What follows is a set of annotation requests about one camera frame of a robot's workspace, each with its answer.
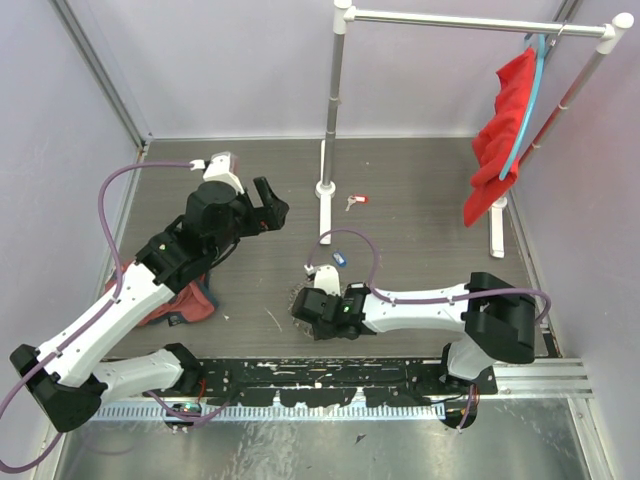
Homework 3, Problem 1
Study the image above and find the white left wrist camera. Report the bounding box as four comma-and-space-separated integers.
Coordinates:
189, 151, 245, 194

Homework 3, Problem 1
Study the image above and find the blue clothes hanger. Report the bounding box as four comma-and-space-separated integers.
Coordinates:
498, 34, 547, 181

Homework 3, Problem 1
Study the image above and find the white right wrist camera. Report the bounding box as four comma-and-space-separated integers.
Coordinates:
304, 264, 341, 296

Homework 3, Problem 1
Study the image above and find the metal disc with keyrings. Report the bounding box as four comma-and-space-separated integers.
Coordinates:
289, 281, 331, 341

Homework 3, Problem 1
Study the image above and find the white clothes rack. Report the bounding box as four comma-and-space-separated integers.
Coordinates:
315, 1, 635, 245

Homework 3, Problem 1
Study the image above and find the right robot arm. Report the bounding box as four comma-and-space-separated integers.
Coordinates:
290, 267, 536, 394

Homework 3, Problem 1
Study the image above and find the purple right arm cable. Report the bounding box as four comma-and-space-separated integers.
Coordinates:
305, 228, 553, 326

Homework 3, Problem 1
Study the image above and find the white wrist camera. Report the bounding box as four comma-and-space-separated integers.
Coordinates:
189, 151, 245, 194
304, 264, 341, 296

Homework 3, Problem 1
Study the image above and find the key with red tag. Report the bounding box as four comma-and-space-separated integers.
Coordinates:
345, 195, 369, 212

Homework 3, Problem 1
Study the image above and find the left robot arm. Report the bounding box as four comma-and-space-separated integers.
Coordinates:
10, 177, 289, 433

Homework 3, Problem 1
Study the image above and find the red cloth on hanger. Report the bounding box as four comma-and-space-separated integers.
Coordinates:
463, 48, 536, 227

